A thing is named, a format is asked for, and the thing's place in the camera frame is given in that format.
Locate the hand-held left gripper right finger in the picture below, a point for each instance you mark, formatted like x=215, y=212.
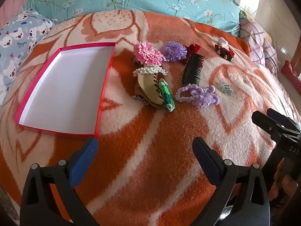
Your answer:
x=209, y=160

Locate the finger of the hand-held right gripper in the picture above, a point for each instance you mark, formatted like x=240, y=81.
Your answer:
x=281, y=117
x=263, y=121

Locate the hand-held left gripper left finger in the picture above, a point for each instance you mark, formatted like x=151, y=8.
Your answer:
x=84, y=160

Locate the red box with white inside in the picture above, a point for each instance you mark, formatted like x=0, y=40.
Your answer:
x=63, y=87

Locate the black hair comb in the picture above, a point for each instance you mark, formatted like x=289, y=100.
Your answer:
x=191, y=70

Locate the beige claw hair clip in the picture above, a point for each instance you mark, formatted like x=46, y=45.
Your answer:
x=147, y=87

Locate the red velvet bow clip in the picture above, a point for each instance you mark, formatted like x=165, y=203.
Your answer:
x=192, y=49

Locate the person's right hand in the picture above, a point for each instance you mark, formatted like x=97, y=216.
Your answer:
x=285, y=186

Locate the red object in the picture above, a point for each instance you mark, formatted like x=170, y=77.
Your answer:
x=289, y=71

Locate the teal beaded hair clip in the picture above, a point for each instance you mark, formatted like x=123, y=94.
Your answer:
x=226, y=88

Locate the orange and cream blanket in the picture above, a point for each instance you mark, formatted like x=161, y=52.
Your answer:
x=152, y=157

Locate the purple ruffled scrunchie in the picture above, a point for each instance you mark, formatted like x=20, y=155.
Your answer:
x=202, y=97

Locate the colourful decorated hair clip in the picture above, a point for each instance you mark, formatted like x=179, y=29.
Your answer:
x=224, y=51

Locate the plaid pink pillow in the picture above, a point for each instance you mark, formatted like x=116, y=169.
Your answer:
x=256, y=40

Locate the silver rhinestone hair clip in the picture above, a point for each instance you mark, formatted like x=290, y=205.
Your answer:
x=141, y=98

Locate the blue bear print pillow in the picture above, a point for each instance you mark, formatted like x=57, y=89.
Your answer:
x=18, y=37

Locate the pink quilt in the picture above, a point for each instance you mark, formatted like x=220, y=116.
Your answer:
x=14, y=4

